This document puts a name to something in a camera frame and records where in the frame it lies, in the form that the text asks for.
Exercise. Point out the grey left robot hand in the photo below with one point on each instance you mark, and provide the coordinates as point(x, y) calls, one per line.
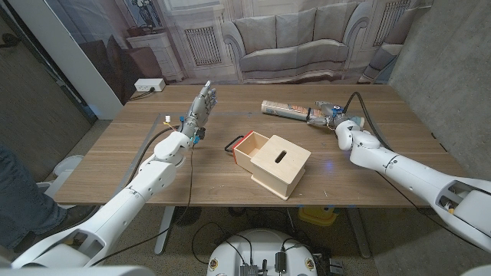
point(201, 109)

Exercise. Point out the person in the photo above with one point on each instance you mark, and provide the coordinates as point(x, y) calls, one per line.
point(23, 199)

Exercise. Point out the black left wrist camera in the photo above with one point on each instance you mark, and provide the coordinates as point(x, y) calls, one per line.
point(200, 133)

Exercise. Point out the small black electronic module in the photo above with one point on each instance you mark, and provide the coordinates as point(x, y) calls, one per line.
point(280, 262)

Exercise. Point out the white floor stand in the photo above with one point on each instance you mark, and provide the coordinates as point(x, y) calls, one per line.
point(69, 165)

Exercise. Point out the silver finned module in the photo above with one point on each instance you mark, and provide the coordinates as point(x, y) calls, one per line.
point(248, 270)

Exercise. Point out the printed living room backdrop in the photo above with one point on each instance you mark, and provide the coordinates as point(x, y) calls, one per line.
point(295, 38)

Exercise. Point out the grey floor box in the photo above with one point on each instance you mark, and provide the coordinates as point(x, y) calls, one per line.
point(336, 267)

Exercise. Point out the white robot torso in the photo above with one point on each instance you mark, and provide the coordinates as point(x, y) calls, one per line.
point(261, 245)

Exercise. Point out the paper map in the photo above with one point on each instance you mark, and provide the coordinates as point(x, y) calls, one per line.
point(284, 110)

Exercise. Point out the black round floor fixture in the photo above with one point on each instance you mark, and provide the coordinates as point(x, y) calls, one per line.
point(186, 216)

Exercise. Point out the wooden box with slot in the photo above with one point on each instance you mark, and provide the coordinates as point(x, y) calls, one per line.
point(284, 168)

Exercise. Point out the grey metal table leg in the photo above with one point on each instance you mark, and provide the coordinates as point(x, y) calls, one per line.
point(358, 234)
point(164, 230)

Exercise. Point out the white power strip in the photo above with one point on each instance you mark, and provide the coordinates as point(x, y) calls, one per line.
point(149, 84)

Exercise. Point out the black band round map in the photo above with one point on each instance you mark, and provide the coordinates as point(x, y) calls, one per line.
point(308, 114)

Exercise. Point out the wooden drawer with red front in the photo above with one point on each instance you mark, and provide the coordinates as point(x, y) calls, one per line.
point(253, 147)

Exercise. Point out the yellow floor object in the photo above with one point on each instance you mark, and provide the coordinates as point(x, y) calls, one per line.
point(316, 216)

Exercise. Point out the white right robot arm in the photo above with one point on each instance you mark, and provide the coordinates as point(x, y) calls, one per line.
point(422, 178)

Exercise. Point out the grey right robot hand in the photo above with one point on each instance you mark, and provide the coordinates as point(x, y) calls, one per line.
point(331, 117)

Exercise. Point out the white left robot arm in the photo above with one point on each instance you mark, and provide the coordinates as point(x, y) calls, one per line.
point(126, 203)

